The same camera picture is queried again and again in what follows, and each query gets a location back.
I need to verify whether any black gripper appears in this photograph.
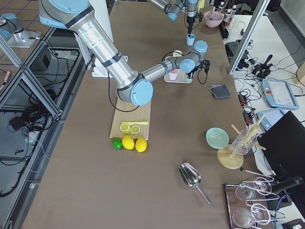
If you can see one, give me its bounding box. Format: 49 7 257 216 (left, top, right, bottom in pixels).
187 68 197 79
186 16 194 36

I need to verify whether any blue plastic cup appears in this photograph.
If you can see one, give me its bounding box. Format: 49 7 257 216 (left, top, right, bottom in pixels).
186 33 195 46

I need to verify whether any pink plastic cup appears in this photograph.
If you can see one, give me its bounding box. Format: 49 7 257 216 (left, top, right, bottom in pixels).
168 69 179 81

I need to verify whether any white plastic cup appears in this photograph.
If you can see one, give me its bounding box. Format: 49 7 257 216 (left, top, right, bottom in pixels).
173 50 183 57

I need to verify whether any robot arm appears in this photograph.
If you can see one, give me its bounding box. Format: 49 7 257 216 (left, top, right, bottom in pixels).
148 0 203 37
39 0 208 106

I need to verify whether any beige rabbit tray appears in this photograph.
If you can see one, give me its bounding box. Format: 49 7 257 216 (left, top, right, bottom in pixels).
163 56 193 84

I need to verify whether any black framed mirror tray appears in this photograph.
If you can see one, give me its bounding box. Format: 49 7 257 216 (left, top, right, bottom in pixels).
224 183 286 229

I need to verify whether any pink bowl with ice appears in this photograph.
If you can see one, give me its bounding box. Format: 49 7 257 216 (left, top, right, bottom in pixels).
203 11 224 28

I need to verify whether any grey folded cloth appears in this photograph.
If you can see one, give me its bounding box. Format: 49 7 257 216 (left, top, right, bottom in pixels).
209 84 231 99

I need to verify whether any yellow plastic knife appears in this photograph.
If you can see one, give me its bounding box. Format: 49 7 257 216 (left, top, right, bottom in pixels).
121 121 149 125

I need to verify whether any mint green bowl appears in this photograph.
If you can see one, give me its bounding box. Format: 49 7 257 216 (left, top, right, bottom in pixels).
206 127 229 149

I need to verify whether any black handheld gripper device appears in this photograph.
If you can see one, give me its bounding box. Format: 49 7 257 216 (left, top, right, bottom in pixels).
252 54 273 80

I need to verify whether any bamboo cutting board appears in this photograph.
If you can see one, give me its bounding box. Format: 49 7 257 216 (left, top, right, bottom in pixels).
110 102 151 140

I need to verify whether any lemon half slice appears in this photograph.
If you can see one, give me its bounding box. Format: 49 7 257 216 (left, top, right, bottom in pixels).
120 123 131 134
131 125 141 135

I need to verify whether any whole yellow lemon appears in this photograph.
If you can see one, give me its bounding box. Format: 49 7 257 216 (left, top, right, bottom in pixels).
122 135 135 150
135 137 147 153

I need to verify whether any clear glass mug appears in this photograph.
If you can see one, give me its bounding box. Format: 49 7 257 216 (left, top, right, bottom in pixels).
232 129 258 155

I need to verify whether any blue teach pendant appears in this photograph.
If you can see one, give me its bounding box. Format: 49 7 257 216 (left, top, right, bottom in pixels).
256 108 286 131
261 79 299 110

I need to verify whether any wooden mug tree stand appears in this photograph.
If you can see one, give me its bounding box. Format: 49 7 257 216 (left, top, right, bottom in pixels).
217 114 266 169

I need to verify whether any green lime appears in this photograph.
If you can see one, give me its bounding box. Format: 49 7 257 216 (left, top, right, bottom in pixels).
112 138 122 149

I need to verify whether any steel scoop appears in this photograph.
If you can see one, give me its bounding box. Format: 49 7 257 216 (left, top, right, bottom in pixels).
178 162 211 205

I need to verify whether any black computer monitor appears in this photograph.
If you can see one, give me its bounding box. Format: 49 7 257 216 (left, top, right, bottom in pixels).
258 111 305 177

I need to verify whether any wine glass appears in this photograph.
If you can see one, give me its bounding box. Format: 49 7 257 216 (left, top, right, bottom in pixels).
235 177 272 201
233 203 271 229

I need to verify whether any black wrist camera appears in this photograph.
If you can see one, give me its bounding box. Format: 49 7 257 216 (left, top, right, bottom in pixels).
198 59 211 73

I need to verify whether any aluminium frame post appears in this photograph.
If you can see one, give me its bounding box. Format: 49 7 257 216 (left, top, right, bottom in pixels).
228 0 270 76

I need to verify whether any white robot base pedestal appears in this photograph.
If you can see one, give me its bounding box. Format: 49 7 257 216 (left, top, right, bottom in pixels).
84 0 128 79

